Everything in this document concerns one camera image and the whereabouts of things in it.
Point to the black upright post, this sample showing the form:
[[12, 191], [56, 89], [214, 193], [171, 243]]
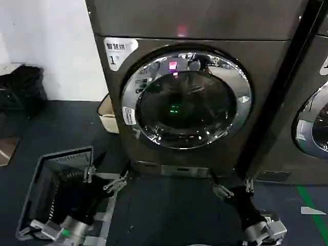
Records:
[[276, 102]]

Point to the brown cardboard sheet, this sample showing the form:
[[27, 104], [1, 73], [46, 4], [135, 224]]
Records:
[[7, 151]]

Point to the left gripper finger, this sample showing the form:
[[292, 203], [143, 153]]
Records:
[[115, 182], [89, 174]]

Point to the small white door sticker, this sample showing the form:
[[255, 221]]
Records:
[[129, 115]]

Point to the green floor tape strip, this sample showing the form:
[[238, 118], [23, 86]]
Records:
[[311, 207]]

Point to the grey plastic laundry basket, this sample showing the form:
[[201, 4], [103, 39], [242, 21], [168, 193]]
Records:
[[36, 184]]

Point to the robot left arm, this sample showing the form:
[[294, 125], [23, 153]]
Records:
[[74, 228]]

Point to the white number label sticker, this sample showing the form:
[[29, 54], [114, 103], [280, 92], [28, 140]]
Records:
[[115, 51]]

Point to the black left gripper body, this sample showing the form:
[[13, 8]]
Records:
[[93, 202]]

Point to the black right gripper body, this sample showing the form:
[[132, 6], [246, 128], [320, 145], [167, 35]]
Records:
[[246, 205]]

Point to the round glass dryer door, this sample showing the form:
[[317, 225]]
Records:
[[315, 123], [184, 102]]

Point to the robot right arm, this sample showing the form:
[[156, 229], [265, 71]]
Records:
[[266, 230]]

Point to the grey dryer with number label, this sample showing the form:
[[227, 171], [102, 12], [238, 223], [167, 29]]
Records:
[[194, 15]]

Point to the beige fabric bag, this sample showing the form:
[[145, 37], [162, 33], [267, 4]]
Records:
[[107, 120]]

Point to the white paper scrap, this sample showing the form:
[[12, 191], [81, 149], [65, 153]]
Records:
[[310, 210]]

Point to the black plastic crate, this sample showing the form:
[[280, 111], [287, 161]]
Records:
[[23, 89]]

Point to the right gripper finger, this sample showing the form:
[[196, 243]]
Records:
[[223, 191], [249, 185]]

